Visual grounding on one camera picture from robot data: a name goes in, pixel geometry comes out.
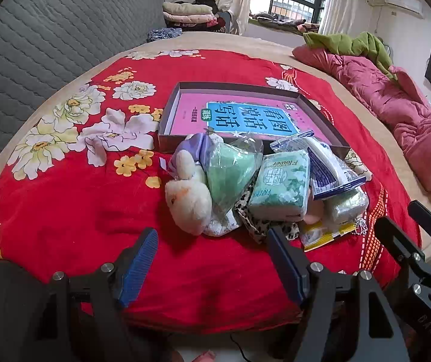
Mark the yellow and white packet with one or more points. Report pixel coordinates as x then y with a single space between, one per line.
321 233

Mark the large green tissue pack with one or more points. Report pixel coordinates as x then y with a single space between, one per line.
279 184

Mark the leopard print scrunchie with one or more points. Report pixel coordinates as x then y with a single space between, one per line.
255 226

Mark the cream curtain beside wall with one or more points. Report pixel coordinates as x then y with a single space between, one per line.
338 3

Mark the white floral scrunchie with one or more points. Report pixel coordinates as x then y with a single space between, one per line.
219 227

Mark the red floral blanket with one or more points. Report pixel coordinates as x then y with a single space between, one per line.
87 203

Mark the green cloth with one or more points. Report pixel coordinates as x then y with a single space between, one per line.
336 41

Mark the beige folded blanket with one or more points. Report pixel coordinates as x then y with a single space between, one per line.
185 7

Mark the pink folded blanket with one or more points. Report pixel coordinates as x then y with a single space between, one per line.
189 19

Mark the white air conditioner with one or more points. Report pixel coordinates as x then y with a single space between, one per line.
404 3

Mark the green sponge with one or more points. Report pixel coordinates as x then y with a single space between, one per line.
230 173

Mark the brown cardboard box tray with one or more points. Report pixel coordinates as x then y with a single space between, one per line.
166 141

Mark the white plush bunny purple hat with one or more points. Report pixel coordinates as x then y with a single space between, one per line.
187 200

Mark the pink book with blue label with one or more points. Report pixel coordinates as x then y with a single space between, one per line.
193 117

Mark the pink quilt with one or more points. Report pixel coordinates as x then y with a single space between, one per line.
388 98

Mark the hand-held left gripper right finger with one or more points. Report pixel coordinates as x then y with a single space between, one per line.
284 267

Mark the blue patterned cloth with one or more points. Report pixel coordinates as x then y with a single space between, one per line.
164 34

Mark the cream curtain beside clothes pile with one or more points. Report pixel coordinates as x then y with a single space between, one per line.
236 0

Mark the blue and white wipes packet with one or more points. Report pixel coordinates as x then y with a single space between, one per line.
328 169

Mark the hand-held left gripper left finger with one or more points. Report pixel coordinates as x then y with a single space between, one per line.
140 266

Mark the beige bed sheet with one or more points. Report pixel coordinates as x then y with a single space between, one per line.
238 41

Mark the clothes on windowsill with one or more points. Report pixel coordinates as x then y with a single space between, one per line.
283 22

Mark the grey quilted headboard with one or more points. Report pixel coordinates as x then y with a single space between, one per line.
49 45

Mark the peach makeup sponge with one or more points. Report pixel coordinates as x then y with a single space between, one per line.
315 213

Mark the pile of dark clothes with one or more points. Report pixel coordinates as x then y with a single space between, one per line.
219 20

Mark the small green tissue pack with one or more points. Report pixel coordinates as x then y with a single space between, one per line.
345 205

